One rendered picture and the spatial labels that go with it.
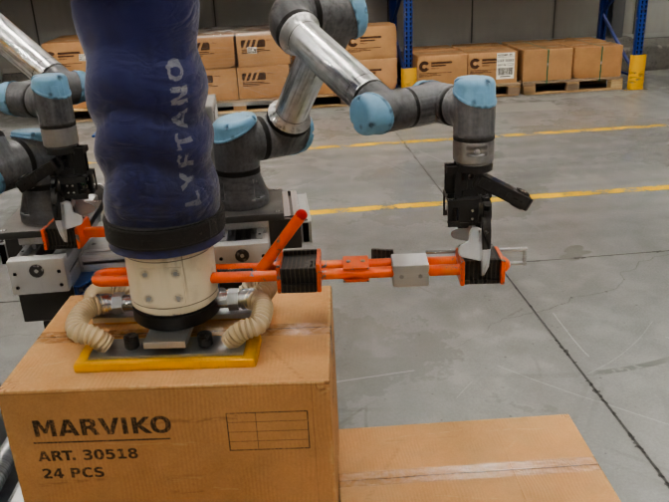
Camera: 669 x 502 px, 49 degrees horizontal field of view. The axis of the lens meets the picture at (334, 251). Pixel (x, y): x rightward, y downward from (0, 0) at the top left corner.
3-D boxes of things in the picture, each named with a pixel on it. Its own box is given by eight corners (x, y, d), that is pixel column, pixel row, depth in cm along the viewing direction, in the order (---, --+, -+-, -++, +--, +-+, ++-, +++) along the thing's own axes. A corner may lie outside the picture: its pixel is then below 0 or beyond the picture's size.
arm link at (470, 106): (473, 72, 136) (507, 77, 129) (472, 130, 140) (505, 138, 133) (440, 77, 132) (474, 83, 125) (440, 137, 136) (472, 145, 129)
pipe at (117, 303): (74, 352, 137) (69, 324, 135) (112, 293, 160) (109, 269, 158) (256, 346, 136) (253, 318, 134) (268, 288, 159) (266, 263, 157)
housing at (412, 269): (392, 288, 142) (392, 266, 140) (390, 273, 148) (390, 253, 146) (429, 287, 141) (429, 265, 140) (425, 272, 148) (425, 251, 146)
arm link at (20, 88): (35, 109, 173) (68, 112, 168) (-6, 119, 164) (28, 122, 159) (29, 75, 170) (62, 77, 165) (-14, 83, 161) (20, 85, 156)
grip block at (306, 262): (277, 296, 141) (275, 267, 139) (281, 274, 150) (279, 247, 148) (321, 294, 141) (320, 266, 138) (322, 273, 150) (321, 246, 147)
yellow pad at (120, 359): (74, 374, 137) (69, 350, 135) (91, 347, 146) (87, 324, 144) (256, 368, 136) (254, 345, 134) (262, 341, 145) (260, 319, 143)
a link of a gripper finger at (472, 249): (457, 276, 140) (455, 227, 140) (489, 275, 139) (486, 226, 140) (460, 277, 136) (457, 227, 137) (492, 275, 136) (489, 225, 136)
